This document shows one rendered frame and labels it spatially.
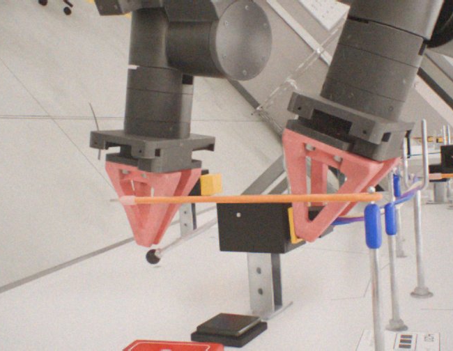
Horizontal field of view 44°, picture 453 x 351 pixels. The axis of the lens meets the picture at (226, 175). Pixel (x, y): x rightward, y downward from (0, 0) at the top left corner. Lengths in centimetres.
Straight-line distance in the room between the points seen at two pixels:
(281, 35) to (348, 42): 780
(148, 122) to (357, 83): 18
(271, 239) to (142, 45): 18
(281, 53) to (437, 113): 226
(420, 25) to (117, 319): 31
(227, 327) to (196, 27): 21
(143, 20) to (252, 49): 10
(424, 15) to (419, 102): 756
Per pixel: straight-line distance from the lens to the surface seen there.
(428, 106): 795
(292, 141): 38
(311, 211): 41
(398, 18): 38
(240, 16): 41
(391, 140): 38
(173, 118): 46
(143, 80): 46
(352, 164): 37
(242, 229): 43
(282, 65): 812
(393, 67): 38
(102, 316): 48
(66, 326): 47
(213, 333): 39
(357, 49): 38
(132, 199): 35
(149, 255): 50
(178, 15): 43
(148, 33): 46
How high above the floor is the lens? 126
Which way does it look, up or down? 16 degrees down
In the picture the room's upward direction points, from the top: 45 degrees clockwise
